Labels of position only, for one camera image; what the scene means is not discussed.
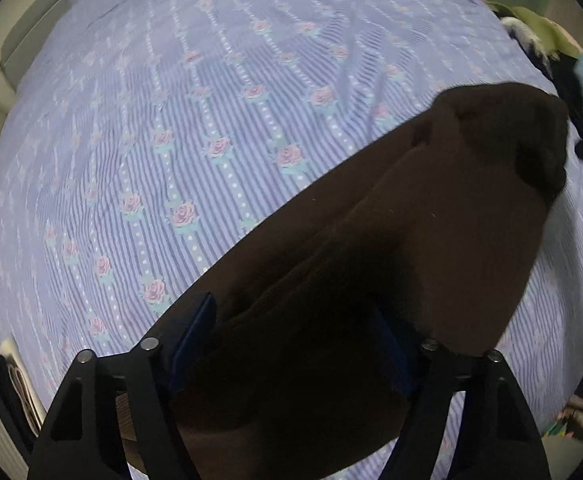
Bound pile of mixed clothes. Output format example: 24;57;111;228
436;0;583;171

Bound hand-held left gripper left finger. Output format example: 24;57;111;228
26;292;217;480

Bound blue floral striped bed sheet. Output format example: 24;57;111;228
0;0;583;480

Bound dark brown pants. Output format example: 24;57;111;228
164;81;572;480

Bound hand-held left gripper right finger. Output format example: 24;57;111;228
371;305;553;480

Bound stack of dark folded clothes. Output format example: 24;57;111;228
0;339;47;456

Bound colourful items beside bed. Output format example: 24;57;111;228
546;390;583;443

